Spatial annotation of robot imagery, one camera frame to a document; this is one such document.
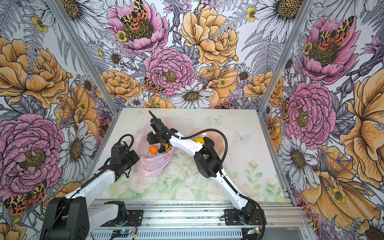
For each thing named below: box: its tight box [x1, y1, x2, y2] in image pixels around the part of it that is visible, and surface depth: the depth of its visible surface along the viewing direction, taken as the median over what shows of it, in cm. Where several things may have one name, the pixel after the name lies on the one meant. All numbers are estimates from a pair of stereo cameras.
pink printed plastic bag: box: [133, 117, 177, 177], surface depth 86 cm
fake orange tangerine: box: [149, 145, 158, 155], surface depth 97 cm
